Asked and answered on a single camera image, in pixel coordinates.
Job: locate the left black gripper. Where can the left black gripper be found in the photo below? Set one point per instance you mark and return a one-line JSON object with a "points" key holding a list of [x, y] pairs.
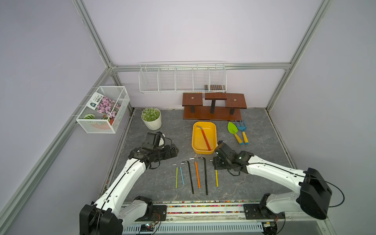
{"points": [[168, 154]]}

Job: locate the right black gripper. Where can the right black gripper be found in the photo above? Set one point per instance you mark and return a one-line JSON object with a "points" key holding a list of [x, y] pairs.
{"points": [[215, 161]]}

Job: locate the yellow hex key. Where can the yellow hex key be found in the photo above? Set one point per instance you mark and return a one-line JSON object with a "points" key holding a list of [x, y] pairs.
{"points": [[216, 174]]}

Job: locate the orange hex key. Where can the orange hex key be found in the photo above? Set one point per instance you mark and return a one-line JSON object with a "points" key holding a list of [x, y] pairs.
{"points": [[197, 172]]}

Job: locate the long black hex key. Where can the long black hex key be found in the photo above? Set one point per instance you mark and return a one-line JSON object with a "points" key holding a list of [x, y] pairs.
{"points": [[205, 174]]}

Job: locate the red long hex key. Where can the red long hex key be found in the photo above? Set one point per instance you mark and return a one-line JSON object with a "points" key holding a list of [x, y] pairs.
{"points": [[205, 138]]}

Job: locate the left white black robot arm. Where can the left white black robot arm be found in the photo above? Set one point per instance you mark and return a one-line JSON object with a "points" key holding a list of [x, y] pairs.
{"points": [[123, 188]]}

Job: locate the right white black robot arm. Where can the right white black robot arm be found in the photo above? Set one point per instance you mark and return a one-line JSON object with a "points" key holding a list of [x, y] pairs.
{"points": [[309, 192]]}

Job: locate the thin black hex key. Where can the thin black hex key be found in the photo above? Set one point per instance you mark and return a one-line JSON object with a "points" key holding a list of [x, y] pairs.
{"points": [[190, 175]]}

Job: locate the green small hex key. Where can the green small hex key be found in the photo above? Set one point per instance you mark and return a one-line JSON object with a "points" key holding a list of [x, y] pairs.
{"points": [[176, 175]]}

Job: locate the blue small hex key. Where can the blue small hex key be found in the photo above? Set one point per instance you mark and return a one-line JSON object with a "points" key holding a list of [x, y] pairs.
{"points": [[182, 174]]}

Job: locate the yellow plastic storage box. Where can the yellow plastic storage box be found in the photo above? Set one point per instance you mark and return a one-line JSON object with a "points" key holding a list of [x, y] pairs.
{"points": [[198, 142]]}

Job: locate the green toy garden trowel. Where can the green toy garden trowel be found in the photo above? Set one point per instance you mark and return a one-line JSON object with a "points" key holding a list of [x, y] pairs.
{"points": [[234, 130]]}

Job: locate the blue toy garden rake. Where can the blue toy garden rake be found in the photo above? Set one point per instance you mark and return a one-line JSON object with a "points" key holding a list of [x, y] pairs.
{"points": [[242, 127]]}

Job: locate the white pot green plant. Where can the white pot green plant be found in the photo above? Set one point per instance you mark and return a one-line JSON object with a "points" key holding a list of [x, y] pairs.
{"points": [[152, 118]]}

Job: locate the brown wooden tiered stand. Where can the brown wooden tiered stand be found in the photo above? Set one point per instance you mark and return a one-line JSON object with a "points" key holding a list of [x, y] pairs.
{"points": [[213, 106]]}

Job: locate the small dark tray in shelf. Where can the small dark tray in shelf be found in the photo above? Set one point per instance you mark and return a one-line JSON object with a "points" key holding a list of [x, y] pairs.
{"points": [[215, 88]]}

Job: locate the flower seed packet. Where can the flower seed packet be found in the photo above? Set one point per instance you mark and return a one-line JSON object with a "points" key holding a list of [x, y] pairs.
{"points": [[103, 105]]}

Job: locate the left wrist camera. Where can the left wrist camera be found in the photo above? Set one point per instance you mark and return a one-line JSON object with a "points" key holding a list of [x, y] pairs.
{"points": [[154, 140]]}

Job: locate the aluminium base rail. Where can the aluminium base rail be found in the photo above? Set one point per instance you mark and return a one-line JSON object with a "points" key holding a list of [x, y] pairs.
{"points": [[201, 218]]}

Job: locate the white wire wall basket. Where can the white wire wall basket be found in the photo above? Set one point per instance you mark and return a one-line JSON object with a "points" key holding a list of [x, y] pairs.
{"points": [[103, 124]]}

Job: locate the long white wire shelf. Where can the long white wire shelf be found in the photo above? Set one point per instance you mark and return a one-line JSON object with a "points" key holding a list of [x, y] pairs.
{"points": [[181, 77]]}

